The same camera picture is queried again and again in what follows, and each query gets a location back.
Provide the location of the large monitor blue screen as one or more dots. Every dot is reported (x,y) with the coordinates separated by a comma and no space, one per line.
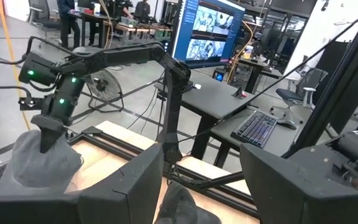
(210,31)

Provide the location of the blue-grey denim cap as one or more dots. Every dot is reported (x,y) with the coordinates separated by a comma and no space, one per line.
(33,168)

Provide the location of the black office chair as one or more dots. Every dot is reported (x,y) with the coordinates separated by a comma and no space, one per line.
(42,12)

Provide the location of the light grey desk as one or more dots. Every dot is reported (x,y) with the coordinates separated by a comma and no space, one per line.
(222,133)

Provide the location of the dark grey desk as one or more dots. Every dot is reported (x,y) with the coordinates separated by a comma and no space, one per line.
(216,99)

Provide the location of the grey mesh office chair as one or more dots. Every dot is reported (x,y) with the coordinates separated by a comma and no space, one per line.
(303,84)

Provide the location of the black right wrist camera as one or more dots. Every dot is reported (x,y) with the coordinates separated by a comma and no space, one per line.
(31,103)

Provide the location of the small black box blue light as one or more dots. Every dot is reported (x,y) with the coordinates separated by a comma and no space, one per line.
(218,75)

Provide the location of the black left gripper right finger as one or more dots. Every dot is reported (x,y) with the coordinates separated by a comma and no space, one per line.
(275,193)

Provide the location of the black floor fan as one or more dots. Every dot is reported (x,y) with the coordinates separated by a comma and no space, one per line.
(104,88)

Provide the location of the red and black desk object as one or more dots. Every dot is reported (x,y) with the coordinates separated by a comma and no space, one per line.
(239,93)

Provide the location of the black desk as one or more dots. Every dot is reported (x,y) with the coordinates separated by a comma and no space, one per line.
(256,67)

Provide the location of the black keyboard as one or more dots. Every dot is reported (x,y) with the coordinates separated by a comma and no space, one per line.
(253,129)

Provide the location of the grey metal machine part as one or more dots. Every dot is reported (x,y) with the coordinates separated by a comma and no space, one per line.
(353,146)

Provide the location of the grey computer mouse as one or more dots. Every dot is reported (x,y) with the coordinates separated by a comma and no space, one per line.
(287,124)

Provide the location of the yellow bottle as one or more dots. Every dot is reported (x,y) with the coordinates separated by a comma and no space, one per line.
(248,52)

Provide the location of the dark charcoal denim cap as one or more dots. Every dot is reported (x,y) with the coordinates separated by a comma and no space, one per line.
(182,208)

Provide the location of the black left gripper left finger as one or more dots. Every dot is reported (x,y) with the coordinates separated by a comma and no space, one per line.
(120,199)

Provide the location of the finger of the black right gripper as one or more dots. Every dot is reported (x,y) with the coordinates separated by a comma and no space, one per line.
(49,137)

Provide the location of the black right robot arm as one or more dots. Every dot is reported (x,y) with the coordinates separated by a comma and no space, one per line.
(120,57)

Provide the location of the person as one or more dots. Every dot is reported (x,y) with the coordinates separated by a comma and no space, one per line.
(142,11)
(68,18)

